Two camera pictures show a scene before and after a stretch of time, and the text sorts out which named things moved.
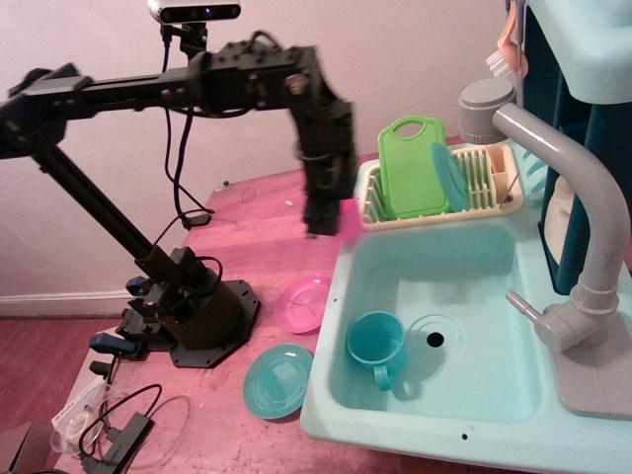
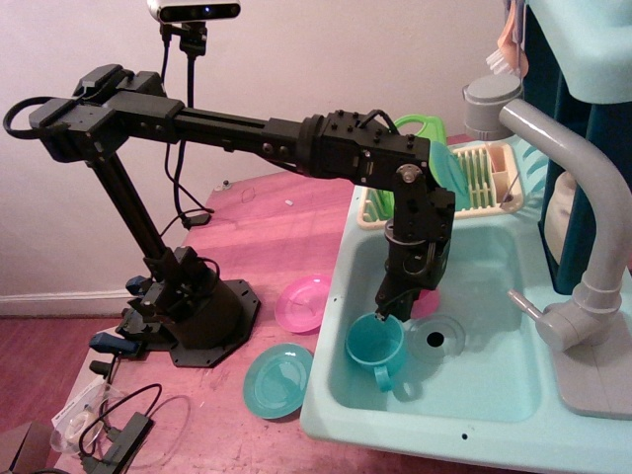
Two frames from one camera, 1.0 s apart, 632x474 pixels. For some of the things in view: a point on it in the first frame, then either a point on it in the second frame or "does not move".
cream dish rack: x=495 y=184 does not move
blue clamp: x=110 y=343 does not move
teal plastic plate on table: x=276 y=379 does not move
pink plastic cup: x=350 y=219 to x=427 y=304
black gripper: x=330 y=174 to x=415 y=265
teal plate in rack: x=449 y=177 does not move
